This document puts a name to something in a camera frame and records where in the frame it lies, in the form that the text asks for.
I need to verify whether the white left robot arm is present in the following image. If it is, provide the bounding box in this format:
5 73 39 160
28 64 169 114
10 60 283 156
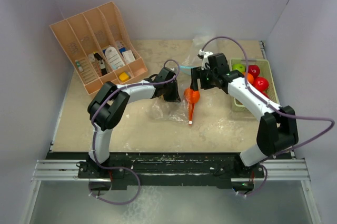
87 67 181 178

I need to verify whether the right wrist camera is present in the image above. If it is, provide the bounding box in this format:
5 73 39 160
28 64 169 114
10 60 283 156
198 50 213 70

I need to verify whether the green fake fruit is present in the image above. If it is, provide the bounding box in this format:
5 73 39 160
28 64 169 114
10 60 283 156
232 63 246 73

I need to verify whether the clear bag red zipper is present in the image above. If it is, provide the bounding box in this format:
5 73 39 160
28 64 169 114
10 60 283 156
147 93 196 125

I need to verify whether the yellow grey block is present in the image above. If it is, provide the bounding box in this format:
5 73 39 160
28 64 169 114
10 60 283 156
118 72 130 82

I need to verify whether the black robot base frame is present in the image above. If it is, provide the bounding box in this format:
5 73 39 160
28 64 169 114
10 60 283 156
76 152 264 191

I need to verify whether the fake orange tangerine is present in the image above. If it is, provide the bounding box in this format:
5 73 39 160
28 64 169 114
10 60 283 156
243 72 254 84

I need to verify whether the white blue card pack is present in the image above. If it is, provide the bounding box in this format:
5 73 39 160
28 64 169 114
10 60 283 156
104 46 125 70

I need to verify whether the red fake pepper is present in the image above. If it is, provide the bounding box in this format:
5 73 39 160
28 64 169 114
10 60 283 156
261 92 269 99

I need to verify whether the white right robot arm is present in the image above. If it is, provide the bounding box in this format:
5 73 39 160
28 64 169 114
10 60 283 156
190 50 299 177

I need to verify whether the pink desk organizer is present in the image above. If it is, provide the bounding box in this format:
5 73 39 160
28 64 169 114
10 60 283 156
50 2 148 97

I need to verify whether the fake orange persimmon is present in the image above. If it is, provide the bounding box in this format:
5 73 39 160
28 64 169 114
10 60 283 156
184 88 200 104

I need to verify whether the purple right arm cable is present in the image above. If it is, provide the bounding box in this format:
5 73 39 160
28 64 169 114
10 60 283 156
201 36 335 198

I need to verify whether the clear bag blue zipper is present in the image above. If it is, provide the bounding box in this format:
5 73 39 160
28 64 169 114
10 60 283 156
180 33 214 75

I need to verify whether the green perforated basket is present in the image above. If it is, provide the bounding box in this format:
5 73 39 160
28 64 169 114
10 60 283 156
227 59 280 116

